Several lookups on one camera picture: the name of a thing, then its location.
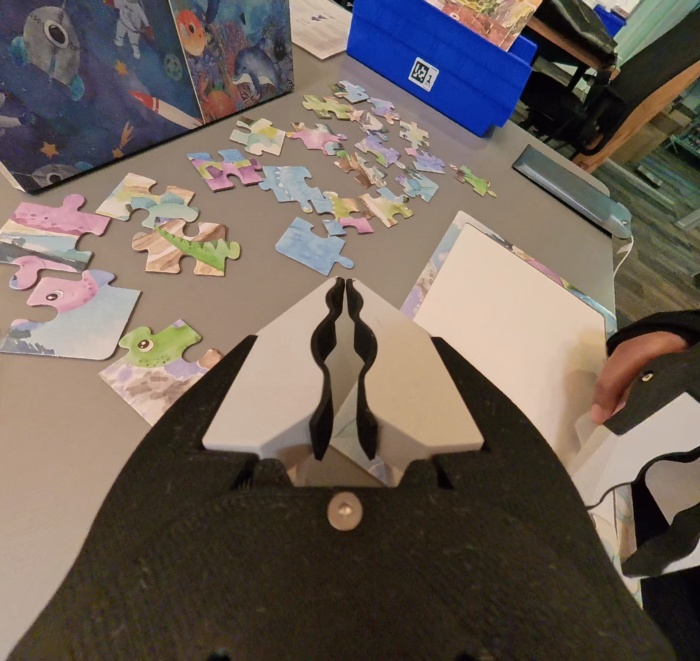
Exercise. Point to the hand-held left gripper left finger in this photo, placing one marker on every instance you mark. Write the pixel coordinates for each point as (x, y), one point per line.
(262, 398)

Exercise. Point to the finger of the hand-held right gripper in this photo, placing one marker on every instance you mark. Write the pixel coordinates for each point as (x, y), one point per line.
(645, 437)
(678, 491)

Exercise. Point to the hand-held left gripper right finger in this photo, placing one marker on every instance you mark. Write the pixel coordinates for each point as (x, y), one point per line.
(426, 398)

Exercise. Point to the puzzle tray with painted border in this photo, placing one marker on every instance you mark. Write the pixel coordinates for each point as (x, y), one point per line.
(508, 333)

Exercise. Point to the green dinosaur head jigsaw piece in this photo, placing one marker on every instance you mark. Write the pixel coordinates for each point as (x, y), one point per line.
(147, 344)

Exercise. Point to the light blue jigsaw piece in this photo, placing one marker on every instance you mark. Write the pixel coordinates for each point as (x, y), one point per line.
(309, 248)

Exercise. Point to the green beige jigsaw piece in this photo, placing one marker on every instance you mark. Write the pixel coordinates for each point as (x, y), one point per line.
(186, 248)

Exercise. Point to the pile of jigsaw pieces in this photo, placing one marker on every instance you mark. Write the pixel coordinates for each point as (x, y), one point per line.
(295, 185)

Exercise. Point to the person's right forearm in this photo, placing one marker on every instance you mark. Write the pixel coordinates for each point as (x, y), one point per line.
(667, 324)

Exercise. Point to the person's right hand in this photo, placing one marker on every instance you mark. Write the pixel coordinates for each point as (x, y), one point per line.
(623, 365)

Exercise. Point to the black office chair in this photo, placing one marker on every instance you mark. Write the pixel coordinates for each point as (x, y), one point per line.
(656, 76)

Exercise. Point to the brown-edged desk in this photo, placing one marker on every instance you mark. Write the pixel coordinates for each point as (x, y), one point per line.
(563, 43)

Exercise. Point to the illustrated puzzle box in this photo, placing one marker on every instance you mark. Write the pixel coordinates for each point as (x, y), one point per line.
(109, 70)

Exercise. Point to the printed paper sheet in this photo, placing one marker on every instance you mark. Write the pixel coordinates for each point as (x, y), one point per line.
(322, 21)

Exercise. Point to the wooden post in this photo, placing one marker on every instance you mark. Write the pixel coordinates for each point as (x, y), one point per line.
(629, 130)

